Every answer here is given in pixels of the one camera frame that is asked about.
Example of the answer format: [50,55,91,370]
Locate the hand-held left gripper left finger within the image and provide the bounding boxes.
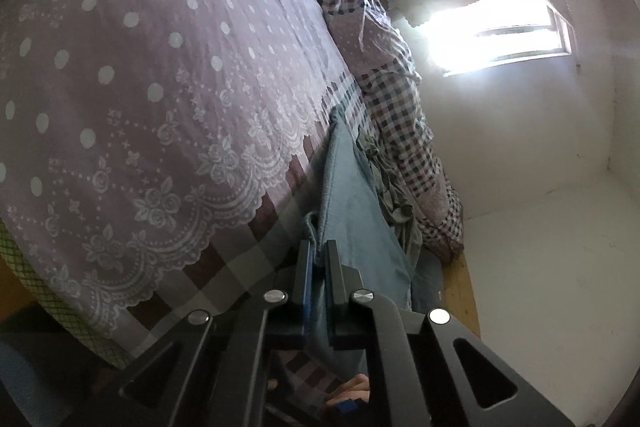
[60,241,312,427]

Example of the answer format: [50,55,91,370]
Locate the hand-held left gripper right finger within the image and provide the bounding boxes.
[326,241,573,427]

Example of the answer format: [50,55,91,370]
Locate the blue-grey sweatshirt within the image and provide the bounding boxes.
[302,106,416,373]

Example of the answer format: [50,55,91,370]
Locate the grey-green shirt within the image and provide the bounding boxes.
[357,127,423,265]

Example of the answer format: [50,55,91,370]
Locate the wooden headboard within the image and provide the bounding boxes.
[442,249,481,343]

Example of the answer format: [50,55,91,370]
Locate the checked duvet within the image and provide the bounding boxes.
[290,0,466,264]

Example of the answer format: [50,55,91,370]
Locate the green checked mattress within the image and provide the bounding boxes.
[0,217,128,370]

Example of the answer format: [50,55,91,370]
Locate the checked pink bed sheet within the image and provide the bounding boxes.
[0,0,381,408]

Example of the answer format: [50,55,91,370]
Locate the dark blue cloth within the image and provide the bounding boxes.
[0,314,101,427]

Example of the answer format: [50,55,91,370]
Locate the window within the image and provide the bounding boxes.
[385,0,576,78]

